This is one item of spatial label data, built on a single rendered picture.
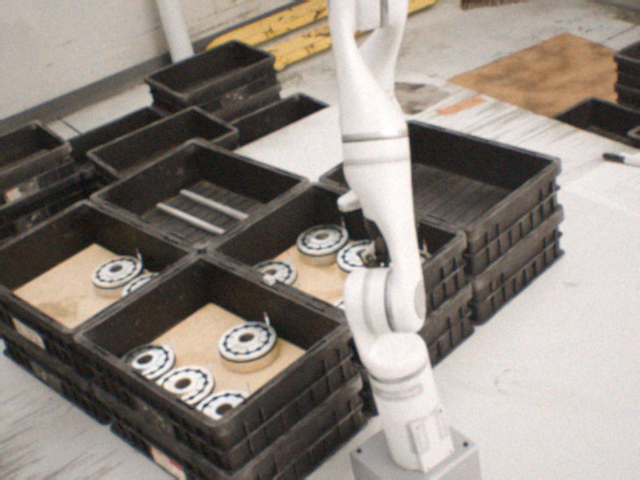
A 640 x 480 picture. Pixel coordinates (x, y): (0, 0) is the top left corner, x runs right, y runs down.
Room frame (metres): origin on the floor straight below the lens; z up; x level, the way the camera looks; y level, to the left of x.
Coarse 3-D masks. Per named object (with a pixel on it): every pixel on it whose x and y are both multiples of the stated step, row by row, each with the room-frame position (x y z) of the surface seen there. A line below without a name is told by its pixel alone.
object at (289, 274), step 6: (258, 264) 1.64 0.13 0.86; (264, 264) 1.63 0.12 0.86; (270, 264) 1.63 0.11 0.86; (276, 264) 1.62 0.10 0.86; (282, 264) 1.63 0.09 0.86; (288, 264) 1.62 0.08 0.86; (258, 270) 1.62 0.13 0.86; (282, 270) 1.60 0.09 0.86; (288, 270) 1.60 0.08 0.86; (294, 270) 1.59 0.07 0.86; (282, 276) 1.58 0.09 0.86; (288, 276) 1.58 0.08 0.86; (294, 276) 1.57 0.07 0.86; (288, 282) 1.56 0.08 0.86
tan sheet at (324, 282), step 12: (300, 264) 1.66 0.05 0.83; (336, 264) 1.63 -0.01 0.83; (300, 276) 1.61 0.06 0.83; (312, 276) 1.61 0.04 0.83; (324, 276) 1.60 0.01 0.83; (336, 276) 1.59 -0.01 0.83; (300, 288) 1.57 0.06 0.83; (312, 288) 1.57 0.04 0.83; (324, 288) 1.56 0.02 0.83; (336, 288) 1.55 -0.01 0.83; (336, 300) 1.51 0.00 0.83
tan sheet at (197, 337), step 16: (208, 304) 1.58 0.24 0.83; (192, 320) 1.54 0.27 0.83; (208, 320) 1.53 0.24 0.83; (224, 320) 1.52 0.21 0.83; (240, 320) 1.51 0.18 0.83; (176, 336) 1.50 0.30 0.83; (192, 336) 1.49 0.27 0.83; (208, 336) 1.48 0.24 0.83; (176, 352) 1.45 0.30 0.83; (192, 352) 1.44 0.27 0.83; (208, 352) 1.44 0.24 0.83; (288, 352) 1.39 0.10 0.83; (304, 352) 1.38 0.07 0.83; (224, 368) 1.38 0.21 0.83; (272, 368) 1.35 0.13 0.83; (224, 384) 1.34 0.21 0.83; (240, 384) 1.33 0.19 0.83; (256, 384) 1.32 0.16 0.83
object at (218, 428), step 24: (192, 264) 1.58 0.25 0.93; (216, 264) 1.56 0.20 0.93; (144, 288) 1.53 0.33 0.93; (264, 288) 1.46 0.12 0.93; (336, 336) 1.28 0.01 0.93; (96, 360) 1.37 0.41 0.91; (120, 360) 1.33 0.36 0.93; (312, 360) 1.24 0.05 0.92; (144, 384) 1.25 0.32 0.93; (264, 384) 1.20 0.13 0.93; (288, 384) 1.21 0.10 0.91; (168, 408) 1.21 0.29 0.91; (192, 408) 1.18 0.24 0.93; (240, 408) 1.15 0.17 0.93; (216, 432) 1.12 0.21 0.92
